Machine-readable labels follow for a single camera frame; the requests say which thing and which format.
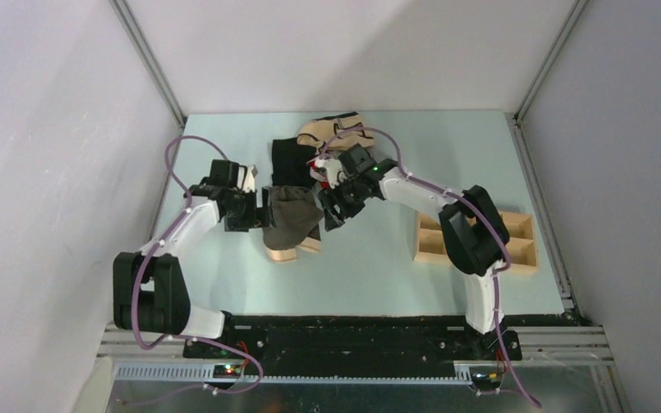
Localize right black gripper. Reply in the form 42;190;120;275
316;177;366;232

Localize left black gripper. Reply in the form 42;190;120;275
225;187;275;232

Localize brown boxer briefs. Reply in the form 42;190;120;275
263;186;324;263

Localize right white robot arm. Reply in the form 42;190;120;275
310;145;510;360

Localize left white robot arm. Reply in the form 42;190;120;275
113;159;271;359

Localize red white underwear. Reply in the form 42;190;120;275
306;160;330;188

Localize beige underwear black trim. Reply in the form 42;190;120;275
297;112;375;153

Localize left circuit board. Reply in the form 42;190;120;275
211;363;244;380

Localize circuit board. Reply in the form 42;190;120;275
211;363;244;380
470;372;505;394

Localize wooden compartment box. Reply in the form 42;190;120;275
413;212;539;276

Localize right circuit board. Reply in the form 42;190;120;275
470;372;505;394

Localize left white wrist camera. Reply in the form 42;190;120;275
238;164;257;193

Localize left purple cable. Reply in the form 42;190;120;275
131;135;265;396

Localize aluminium frame rail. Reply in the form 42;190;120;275
97;325;627;412

